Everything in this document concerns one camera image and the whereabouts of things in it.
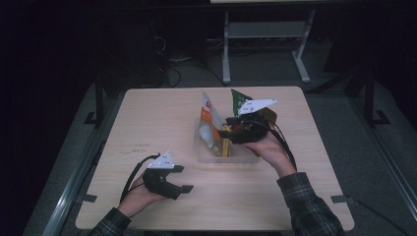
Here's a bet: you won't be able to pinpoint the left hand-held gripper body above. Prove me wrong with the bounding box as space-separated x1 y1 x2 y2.
142 150 183 201

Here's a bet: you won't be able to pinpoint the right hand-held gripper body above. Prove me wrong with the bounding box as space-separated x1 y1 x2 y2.
230 98 278 146

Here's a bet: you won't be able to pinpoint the small snack packet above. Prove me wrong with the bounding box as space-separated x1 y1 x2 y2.
221 123 231 157

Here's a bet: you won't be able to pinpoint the white orange snack packet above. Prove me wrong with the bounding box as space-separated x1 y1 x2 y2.
198 90 228 157

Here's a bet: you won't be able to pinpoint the green red snack packet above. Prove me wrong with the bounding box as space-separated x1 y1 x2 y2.
230 88 279 129

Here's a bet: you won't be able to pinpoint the clear plastic container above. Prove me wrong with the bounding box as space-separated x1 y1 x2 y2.
193 116 264 164

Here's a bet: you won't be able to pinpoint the person's left hand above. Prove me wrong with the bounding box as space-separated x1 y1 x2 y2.
117 176 166 219

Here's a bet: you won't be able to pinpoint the person's right hand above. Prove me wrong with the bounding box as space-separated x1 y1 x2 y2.
244 131 298 179

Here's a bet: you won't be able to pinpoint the grey table edge clip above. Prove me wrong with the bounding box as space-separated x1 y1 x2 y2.
77 194 98 204
329 194 357 205

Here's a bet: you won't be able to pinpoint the white metal stand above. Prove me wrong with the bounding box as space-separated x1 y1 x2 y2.
221 9 318 85

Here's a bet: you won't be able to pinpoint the right hand-held gripper cable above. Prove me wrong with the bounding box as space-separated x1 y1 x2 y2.
262 112 298 172

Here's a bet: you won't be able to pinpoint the black floor cables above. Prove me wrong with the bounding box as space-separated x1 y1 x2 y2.
153 35 227 89

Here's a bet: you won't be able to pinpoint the grey metal rail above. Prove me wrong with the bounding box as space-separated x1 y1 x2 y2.
40 124 111 236
370 127 417 212

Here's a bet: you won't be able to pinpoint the black metal post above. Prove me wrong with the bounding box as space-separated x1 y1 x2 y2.
363 68 391 127
83 75 106 129

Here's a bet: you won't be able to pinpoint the thin black floor cable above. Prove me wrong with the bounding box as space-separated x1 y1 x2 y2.
353 198 409 236

